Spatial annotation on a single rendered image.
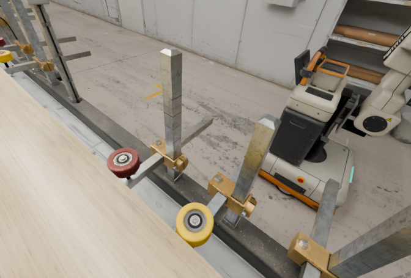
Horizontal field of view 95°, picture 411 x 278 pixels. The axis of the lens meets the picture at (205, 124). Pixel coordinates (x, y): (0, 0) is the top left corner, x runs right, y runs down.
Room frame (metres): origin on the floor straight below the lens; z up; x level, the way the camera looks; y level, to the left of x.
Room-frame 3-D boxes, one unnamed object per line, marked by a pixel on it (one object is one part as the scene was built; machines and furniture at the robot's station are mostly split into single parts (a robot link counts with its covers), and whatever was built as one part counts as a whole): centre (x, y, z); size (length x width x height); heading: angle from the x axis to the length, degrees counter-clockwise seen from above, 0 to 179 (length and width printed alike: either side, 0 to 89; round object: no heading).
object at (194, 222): (0.18, 0.00, 0.85); 0.08 x 0.08 x 0.11
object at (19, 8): (0.96, 0.93, 0.92); 0.04 x 0.04 x 0.48; 57
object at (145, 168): (0.48, 0.10, 0.80); 0.43 x 0.03 x 0.04; 147
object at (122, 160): (0.31, 0.21, 0.85); 0.08 x 0.08 x 0.11
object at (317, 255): (0.15, -0.31, 0.81); 0.14 x 0.06 x 0.05; 57
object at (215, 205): (0.34, -0.11, 0.83); 0.43 x 0.03 x 0.04; 147
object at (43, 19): (0.82, 0.71, 0.93); 0.05 x 0.05 x 0.45; 57
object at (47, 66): (0.97, 0.95, 0.82); 0.14 x 0.06 x 0.05; 57
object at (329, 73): (1.16, -0.74, 0.87); 0.23 x 0.15 x 0.11; 146
